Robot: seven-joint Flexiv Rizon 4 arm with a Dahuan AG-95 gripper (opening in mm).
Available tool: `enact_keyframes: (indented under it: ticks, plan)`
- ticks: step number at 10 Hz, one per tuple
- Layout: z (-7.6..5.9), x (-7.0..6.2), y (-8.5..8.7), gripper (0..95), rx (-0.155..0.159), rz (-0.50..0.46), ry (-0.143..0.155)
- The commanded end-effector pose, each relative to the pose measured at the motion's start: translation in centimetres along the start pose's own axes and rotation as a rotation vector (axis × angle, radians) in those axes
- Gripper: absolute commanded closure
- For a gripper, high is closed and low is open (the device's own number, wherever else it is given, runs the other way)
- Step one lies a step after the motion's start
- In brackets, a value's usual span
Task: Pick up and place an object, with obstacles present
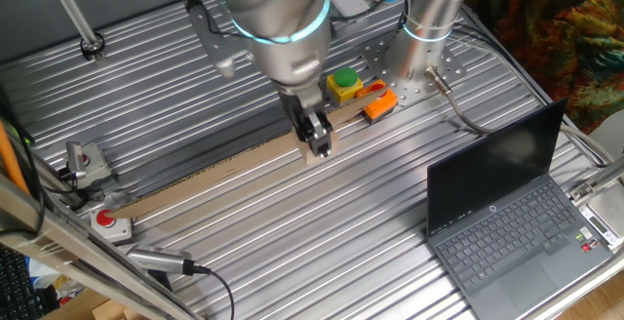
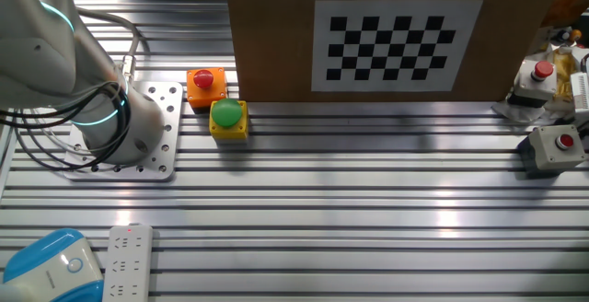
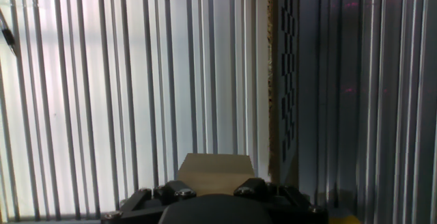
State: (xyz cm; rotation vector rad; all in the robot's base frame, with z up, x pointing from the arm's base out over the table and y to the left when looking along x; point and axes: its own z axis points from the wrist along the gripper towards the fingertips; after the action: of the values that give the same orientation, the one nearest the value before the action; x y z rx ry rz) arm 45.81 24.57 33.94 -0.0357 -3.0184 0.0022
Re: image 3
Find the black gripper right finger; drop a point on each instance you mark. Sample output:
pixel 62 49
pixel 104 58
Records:
pixel 290 203

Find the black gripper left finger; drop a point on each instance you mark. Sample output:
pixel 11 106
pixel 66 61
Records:
pixel 143 207

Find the light wooden block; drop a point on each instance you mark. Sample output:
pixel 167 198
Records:
pixel 215 172

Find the yellow box green button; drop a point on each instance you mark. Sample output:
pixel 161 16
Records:
pixel 345 220

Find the checkerboard paper sheet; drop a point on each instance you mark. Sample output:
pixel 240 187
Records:
pixel 288 80

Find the brown cardboard board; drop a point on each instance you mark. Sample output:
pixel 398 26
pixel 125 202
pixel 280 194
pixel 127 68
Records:
pixel 272 80

